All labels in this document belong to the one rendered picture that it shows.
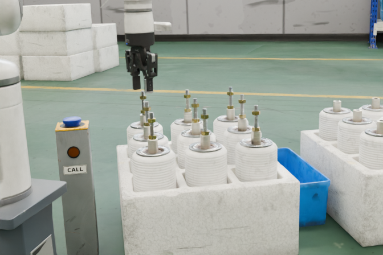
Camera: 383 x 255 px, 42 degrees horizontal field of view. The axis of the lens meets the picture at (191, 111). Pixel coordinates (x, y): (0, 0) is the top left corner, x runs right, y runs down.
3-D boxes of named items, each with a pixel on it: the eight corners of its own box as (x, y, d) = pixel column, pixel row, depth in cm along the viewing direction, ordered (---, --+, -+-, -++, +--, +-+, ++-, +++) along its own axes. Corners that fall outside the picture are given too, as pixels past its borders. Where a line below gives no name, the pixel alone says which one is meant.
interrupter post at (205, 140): (207, 146, 115) (207, 132, 114) (212, 149, 113) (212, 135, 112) (198, 148, 114) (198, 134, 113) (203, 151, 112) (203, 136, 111)
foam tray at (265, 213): (298, 255, 115) (300, 181, 111) (126, 276, 109) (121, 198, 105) (250, 191, 152) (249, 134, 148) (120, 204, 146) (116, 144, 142)
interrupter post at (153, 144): (158, 154, 110) (158, 139, 110) (147, 155, 110) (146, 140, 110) (158, 151, 113) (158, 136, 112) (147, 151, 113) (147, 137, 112)
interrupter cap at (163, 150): (170, 157, 108) (170, 154, 108) (135, 159, 108) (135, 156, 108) (170, 147, 115) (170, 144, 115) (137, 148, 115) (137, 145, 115)
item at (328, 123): (358, 175, 143) (361, 114, 139) (326, 179, 142) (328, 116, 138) (342, 164, 152) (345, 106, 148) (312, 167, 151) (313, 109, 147)
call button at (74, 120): (81, 128, 110) (80, 119, 110) (62, 130, 109) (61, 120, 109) (82, 124, 114) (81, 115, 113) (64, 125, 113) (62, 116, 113)
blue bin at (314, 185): (331, 225, 129) (332, 181, 126) (290, 230, 127) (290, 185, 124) (288, 183, 158) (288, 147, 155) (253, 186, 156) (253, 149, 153)
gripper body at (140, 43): (118, 29, 130) (121, 65, 132) (133, 31, 123) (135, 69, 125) (144, 28, 134) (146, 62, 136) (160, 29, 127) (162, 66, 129)
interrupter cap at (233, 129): (231, 126, 131) (231, 123, 131) (260, 128, 129) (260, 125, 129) (223, 134, 124) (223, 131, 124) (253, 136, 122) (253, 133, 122)
